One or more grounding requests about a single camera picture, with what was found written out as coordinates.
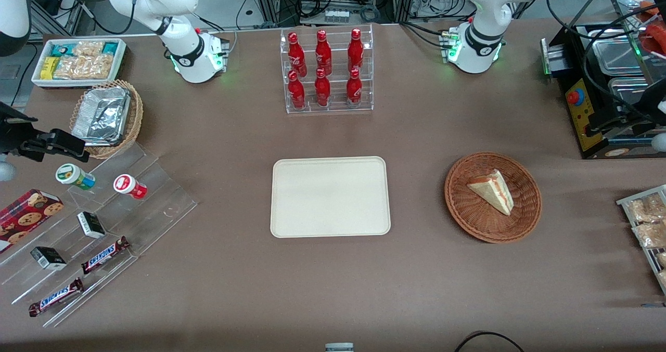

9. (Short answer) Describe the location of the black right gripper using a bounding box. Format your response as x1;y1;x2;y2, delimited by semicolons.
0;102;90;163

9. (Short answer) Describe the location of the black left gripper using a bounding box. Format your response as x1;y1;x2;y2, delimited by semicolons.
587;76;666;137

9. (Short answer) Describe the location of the triangular sandwich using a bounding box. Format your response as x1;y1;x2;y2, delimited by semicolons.
467;170;515;216

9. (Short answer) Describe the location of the aluminium foil tray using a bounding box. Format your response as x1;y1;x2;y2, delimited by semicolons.
71;86;131;147

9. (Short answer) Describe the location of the oval light wicker basket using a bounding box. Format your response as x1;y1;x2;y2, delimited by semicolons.
70;80;144;160

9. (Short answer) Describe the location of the tray of packaged snacks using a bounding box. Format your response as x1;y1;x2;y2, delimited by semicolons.
617;185;666;294

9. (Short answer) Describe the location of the round brown wicker basket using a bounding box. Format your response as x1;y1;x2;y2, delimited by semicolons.
444;152;542;244

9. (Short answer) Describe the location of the beige rectangular serving tray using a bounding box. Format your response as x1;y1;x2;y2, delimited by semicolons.
270;156;391;238

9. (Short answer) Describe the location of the green lidded cup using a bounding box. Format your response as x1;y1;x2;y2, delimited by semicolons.
56;163;96;191

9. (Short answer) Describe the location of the steel food pan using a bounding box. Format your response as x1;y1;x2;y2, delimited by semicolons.
588;29;646;77
608;76;651;114

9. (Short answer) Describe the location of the black yellow food warmer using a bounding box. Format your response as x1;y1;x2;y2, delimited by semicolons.
541;22;666;160

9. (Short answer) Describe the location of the red lidded cup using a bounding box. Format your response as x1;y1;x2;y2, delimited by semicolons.
113;174;148;200

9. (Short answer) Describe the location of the small black box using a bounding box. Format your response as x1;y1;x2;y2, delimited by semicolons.
30;246;68;271
77;212;106;239

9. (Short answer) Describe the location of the clear bag of crackers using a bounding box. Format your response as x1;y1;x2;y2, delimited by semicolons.
54;54;114;80
73;41;106;58

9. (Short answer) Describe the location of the red chocolate cookie box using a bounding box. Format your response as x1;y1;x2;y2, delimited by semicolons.
0;189;65;254

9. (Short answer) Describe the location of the clear bag of snacks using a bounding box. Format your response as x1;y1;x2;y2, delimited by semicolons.
626;193;666;223
632;222;666;249

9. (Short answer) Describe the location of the red sausage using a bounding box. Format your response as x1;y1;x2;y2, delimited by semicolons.
639;1;666;56

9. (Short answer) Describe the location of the white rectangular snack bin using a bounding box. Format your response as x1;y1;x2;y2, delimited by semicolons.
31;38;127;89

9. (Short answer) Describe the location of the clear acrylic stepped stand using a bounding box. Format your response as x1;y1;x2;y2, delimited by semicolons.
0;141;199;328

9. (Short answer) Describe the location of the Snickers chocolate bar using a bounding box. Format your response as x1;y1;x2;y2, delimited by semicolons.
81;236;131;275
29;278;84;318

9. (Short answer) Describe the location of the red cola bottle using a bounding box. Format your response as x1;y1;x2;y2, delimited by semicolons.
348;28;364;73
315;30;332;76
288;70;306;110
314;68;331;107
346;67;363;107
288;32;308;78

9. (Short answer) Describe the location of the clear acrylic bottle rack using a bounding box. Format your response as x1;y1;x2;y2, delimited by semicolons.
280;24;374;115

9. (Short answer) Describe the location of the black cable loop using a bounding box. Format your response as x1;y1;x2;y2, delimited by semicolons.
454;331;525;352

